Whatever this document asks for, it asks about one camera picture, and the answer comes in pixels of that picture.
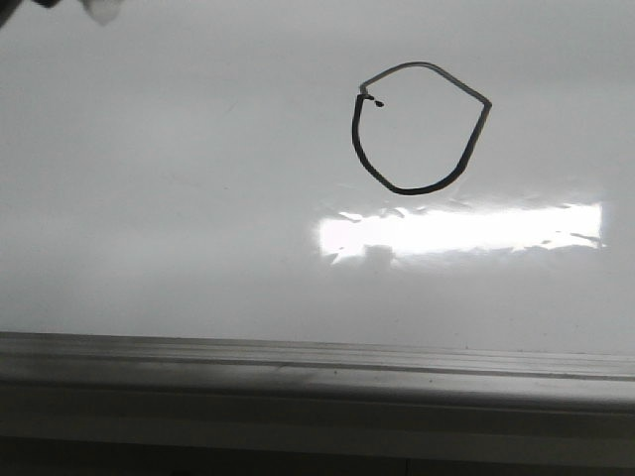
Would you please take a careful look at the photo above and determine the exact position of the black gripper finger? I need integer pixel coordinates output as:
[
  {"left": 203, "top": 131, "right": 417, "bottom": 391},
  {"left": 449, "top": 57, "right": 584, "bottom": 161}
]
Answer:
[{"left": 33, "top": 0, "right": 61, "bottom": 8}]

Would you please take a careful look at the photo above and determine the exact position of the white black whiteboard marker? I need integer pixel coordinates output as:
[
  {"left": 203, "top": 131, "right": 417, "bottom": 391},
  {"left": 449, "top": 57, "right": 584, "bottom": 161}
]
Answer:
[{"left": 80, "top": 0, "right": 124, "bottom": 26}]

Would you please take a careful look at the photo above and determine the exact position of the white whiteboard with aluminium frame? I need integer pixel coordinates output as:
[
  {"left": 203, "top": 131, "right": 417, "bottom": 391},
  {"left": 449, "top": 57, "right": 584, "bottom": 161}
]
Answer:
[{"left": 1, "top": 1, "right": 634, "bottom": 451}]

